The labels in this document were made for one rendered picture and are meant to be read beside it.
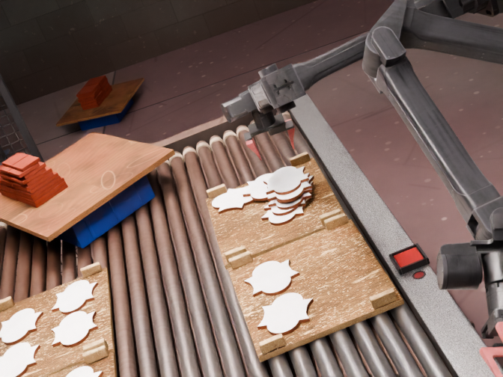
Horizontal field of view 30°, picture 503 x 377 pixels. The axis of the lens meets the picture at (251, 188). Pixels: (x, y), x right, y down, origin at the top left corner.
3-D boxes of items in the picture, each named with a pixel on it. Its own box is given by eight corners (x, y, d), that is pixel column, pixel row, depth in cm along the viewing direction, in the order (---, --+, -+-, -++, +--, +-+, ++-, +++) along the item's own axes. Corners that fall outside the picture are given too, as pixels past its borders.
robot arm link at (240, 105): (278, 107, 250) (263, 78, 249) (240, 126, 247) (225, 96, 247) (266, 111, 261) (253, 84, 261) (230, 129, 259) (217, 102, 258)
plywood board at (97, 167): (94, 135, 335) (92, 131, 335) (175, 154, 298) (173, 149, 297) (-23, 212, 311) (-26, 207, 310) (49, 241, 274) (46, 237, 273)
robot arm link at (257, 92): (300, 104, 211) (279, 60, 210) (278, 115, 211) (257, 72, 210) (280, 108, 254) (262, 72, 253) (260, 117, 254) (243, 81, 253)
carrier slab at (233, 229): (314, 161, 285) (313, 156, 284) (349, 222, 248) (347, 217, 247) (206, 203, 285) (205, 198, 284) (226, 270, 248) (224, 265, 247)
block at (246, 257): (252, 258, 246) (249, 249, 245) (254, 261, 244) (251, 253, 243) (230, 266, 246) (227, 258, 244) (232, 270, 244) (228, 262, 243)
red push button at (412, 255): (417, 250, 228) (415, 246, 227) (426, 262, 222) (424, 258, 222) (394, 259, 228) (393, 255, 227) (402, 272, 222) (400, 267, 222)
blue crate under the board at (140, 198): (107, 181, 323) (96, 156, 318) (158, 196, 300) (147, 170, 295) (34, 230, 308) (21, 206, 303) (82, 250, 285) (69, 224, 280)
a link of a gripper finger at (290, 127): (275, 149, 269) (265, 120, 265) (299, 141, 269) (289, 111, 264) (278, 158, 263) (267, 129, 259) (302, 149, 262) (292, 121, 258)
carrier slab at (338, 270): (352, 223, 247) (350, 218, 247) (404, 304, 211) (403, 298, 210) (229, 273, 246) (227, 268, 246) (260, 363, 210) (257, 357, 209)
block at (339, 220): (346, 220, 247) (343, 211, 245) (349, 223, 245) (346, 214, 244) (325, 228, 246) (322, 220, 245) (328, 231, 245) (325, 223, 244)
